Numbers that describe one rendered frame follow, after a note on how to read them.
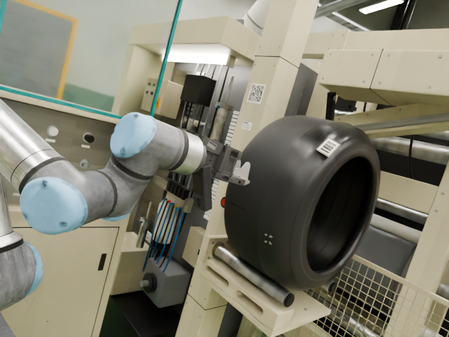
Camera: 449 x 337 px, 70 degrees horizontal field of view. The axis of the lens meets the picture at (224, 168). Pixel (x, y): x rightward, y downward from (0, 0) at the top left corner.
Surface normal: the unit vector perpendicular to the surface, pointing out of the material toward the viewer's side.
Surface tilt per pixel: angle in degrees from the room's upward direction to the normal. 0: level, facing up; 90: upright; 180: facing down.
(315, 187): 86
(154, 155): 109
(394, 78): 90
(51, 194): 97
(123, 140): 78
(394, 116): 90
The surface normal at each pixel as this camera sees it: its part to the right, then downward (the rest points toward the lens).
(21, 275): 0.95, -0.14
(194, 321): -0.71, -0.12
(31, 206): -0.23, 0.16
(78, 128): 0.65, 0.27
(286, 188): -0.45, -0.21
